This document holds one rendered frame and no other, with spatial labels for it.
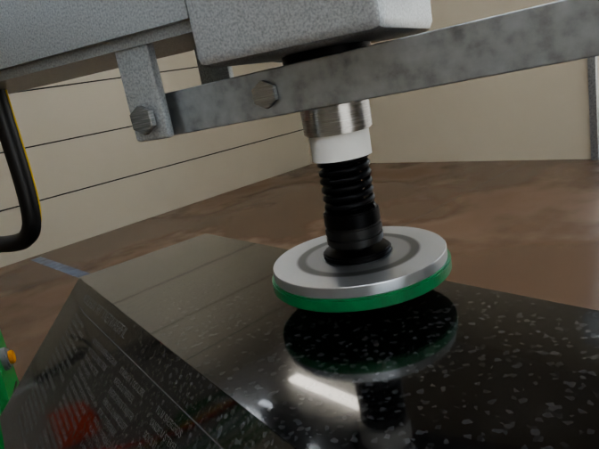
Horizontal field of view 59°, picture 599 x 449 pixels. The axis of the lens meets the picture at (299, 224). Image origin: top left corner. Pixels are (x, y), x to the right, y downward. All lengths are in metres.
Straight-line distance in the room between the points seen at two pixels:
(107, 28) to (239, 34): 0.17
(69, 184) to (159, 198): 0.98
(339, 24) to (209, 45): 0.14
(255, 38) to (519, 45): 0.24
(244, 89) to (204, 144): 5.81
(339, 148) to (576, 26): 0.25
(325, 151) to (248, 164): 6.19
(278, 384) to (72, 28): 0.46
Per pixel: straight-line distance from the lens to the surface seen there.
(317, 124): 0.59
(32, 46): 0.75
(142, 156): 6.01
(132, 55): 0.66
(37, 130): 5.63
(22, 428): 0.98
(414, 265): 0.60
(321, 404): 0.49
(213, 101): 0.63
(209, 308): 0.74
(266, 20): 0.53
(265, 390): 0.53
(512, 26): 0.52
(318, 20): 0.51
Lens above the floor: 1.14
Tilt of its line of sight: 15 degrees down
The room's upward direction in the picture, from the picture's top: 10 degrees counter-clockwise
